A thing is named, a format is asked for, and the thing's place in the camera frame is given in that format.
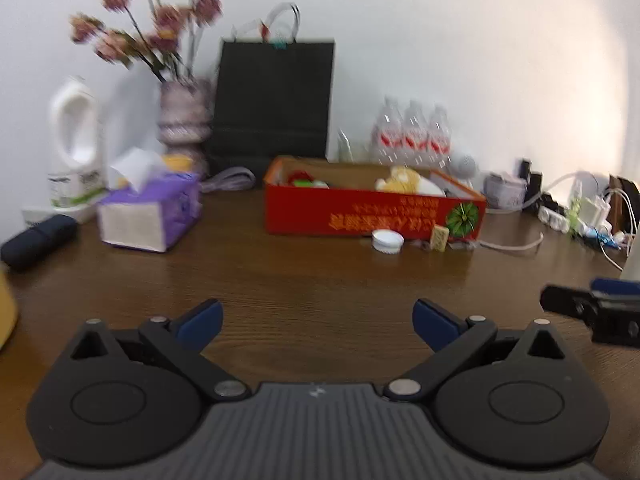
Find clear water bottle red label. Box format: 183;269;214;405
427;105;452;168
371;96;405;163
402;100;431;166

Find green spray bottle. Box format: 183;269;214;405
570;182;586;221

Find yellow container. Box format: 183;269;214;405
0;270;18;351

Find coiled light grey cable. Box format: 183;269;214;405
200;167;256;193

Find red cardboard box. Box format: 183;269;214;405
263;156;487;238

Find white cable with plug end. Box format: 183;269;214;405
480;232;545;253

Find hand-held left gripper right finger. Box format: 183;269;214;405
386;298;566;402

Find yellow plush toy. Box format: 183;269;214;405
375;166;446;197

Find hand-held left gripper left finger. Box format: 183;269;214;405
71;298;250;402

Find dark blue case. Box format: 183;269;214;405
1;214;78;271

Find white round lid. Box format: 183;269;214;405
371;229;405;255

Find glass cup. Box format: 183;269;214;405
337;130;373;163

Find dried rose bouquet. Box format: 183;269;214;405
69;0;223;83

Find white tin box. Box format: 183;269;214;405
484;172;528;210

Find purple white ceramic vase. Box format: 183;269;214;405
157;77;213;176

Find blue cables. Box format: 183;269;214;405
582;225;631;249

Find white charging cable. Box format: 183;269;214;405
540;172;608;201

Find dark brown object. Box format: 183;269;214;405
609;175;640;228

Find white plastic jug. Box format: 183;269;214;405
48;76;108;208

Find white power strip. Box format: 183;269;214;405
537;203;576;233

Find purple tissue box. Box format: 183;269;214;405
96;147;203;253

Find white extension socket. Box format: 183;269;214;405
21;190;108;228

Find yellow cup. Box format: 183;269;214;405
161;154;195;173

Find white robot-shaped speaker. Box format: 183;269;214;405
447;155;478;186

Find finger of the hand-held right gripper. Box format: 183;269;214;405
540;285;601;326
590;277;640;308

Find black paper bag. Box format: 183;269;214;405
202;2;336;178

